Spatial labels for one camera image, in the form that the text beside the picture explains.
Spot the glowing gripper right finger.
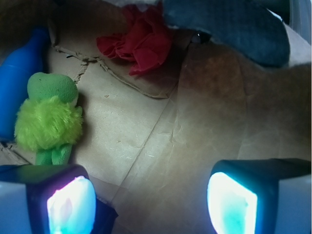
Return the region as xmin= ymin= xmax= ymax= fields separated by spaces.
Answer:
xmin=207 ymin=158 xmax=312 ymax=234

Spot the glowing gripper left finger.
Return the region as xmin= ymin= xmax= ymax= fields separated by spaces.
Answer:
xmin=0 ymin=165 xmax=96 ymax=234

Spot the crumpled red paper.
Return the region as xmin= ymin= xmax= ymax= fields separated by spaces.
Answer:
xmin=96 ymin=5 xmax=173 ymax=76

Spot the green plush toy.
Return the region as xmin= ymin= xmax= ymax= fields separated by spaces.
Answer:
xmin=14 ymin=72 xmax=83 ymax=165

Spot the blue plastic bottle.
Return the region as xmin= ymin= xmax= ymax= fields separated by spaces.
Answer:
xmin=0 ymin=27 xmax=50 ymax=142

